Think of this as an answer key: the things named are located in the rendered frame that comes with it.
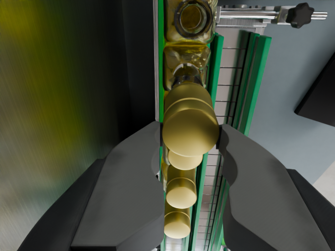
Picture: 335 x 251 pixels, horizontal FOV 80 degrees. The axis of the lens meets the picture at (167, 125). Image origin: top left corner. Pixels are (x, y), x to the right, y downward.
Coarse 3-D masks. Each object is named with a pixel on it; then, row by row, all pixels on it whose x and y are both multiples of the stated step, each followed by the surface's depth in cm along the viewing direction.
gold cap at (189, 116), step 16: (176, 96) 13; (192, 96) 12; (208, 96) 14; (176, 112) 11; (192, 112) 11; (208, 112) 11; (176, 128) 11; (192, 128) 11; (208, 128) 11; (176, 144) 12; (192, 144) 12; (208, 144) 12
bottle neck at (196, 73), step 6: (180, 66) 21; (186, 66) 20; (192, 66) 21; (174, 72) 21; (180, 72) 19; (186, 72) 18; (192, 72) 18; (198, 72) 21; (174, 78) 18; (180, 78) 17; (186, 78) 17; (192, 78) 17; (198, 78) 18; (174, 84) 18
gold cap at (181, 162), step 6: (168, 150) 19; (168, 156) 19; (174, 156) 19; (180, 156) 19; (198, 156) 19; (174, 162) 19; (180, 162) 19; (186, 162) 19; (192, 162) 19; (198, 162) 19; (180, 168) 20; (186, 168) 20; (192, 168) 20
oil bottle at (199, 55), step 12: (168, 48) 23; (180, 48) 22; (192, 48) 22; (204, 48) 22; (168, 60) 22; (180, 60) 22; (192, 60) 22; (204, 60) 22; (168, 72) 22; (204, 72) 22; (168, 84) 23; (204, 84) 23
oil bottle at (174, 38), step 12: (168, 0) 19; (180, 0) 19; (216, 0) 20; (168, 12) 20; (192, 12) 22; (216, 12) 21; (168, 24) 20; (192, 24) 22; (168, 36) 21; (180, 36) 21; (204, 36) 21
